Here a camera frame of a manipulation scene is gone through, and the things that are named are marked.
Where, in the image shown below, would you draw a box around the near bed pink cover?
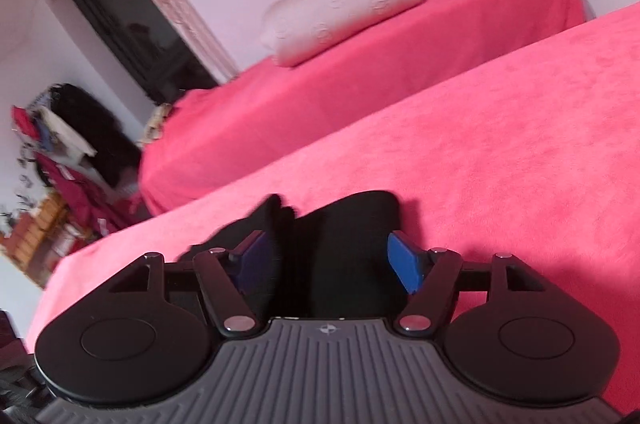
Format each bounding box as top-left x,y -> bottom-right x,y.
26,6 -> 639,411

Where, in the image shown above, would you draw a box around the wooden shelf with items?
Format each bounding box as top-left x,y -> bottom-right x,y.
1,192 -> 94,290

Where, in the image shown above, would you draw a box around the bed pink cover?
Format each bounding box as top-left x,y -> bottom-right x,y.
139,0 -> 587,215
26,6 -> 639,411

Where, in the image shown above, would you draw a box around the far bed pink cover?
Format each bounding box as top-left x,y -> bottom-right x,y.
139,0 -> 587,215

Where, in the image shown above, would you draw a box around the pile of hanging clothes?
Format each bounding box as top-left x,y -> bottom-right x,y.
11,83 -> 142,237

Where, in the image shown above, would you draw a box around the dark window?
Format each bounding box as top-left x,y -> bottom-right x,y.
73,0 -> 219,105

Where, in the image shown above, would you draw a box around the beige cloth on bed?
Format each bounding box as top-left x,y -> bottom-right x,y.
138,104 -> 172,148

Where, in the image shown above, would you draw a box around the white pillow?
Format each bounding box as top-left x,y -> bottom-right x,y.
260,0 -> 422,67

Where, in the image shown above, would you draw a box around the black pants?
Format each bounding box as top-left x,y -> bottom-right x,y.
179,190 -> 408,322

